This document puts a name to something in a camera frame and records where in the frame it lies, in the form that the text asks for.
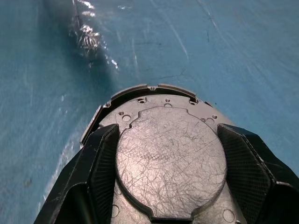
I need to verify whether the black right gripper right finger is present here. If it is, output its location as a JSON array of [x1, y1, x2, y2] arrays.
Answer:
[[216, 123, 299, 224]]

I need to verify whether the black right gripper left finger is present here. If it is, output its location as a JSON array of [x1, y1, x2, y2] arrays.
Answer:
[[34, 124, 120, 224]]

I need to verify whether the scratched silver round lid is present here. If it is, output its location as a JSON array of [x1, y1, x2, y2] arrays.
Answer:
[[98, 95, 249, 224]]

